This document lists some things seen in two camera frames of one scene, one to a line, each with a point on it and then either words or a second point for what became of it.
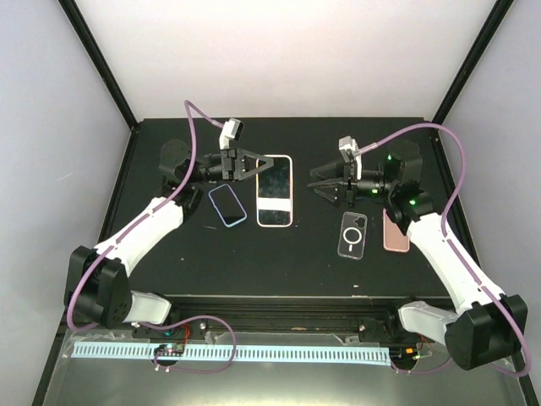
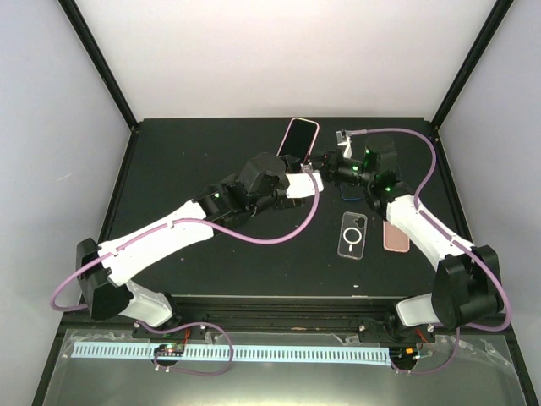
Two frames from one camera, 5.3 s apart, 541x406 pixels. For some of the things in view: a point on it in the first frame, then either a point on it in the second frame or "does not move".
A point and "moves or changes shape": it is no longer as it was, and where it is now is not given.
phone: x=275 y=205 moves or changes shape
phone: x=352 y=235 does not move
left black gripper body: x=228 y=158 to x=288 y=167
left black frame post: x=99 y=62 does not move
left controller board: x=170 y=349 does not move
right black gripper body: x=351 y=183 to x=331 y=169
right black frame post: x=472 y=57 does not move
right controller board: x=403 y=354 does not move
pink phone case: x=393 y=238 does not move
